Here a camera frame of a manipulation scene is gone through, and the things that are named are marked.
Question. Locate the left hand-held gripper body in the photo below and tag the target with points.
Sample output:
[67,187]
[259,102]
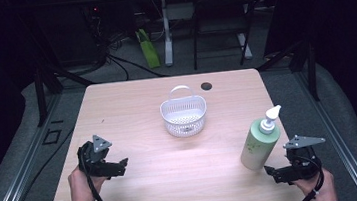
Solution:
[94,163]

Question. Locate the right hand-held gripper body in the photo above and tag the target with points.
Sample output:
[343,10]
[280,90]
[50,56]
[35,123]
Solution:
[304,166]

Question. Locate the green pump bottle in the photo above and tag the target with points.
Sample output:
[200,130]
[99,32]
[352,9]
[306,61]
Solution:
[260,143]

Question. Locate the white plastic basket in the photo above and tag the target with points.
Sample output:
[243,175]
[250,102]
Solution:
[184,113]

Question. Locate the person's left hand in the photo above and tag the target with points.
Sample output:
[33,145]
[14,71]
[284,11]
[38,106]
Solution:
[80,188]

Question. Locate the person's right hand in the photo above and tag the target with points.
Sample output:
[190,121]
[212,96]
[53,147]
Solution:
[325,189]

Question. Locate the black tape square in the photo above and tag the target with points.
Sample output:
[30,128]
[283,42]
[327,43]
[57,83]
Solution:
[51,136]

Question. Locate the black metal stand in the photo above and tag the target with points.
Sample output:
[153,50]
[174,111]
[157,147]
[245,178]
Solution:
[40,95]
[312,69]

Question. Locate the dark round table grommet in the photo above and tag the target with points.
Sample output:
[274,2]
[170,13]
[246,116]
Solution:
[206,86]

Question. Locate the green bag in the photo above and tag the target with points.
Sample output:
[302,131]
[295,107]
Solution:
[149,51]

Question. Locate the white desk leg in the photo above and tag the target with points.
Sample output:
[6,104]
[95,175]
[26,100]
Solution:
[168,41]
[245,46]

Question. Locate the grey metal floor rail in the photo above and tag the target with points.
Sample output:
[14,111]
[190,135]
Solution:
[22,167]
[338,137]

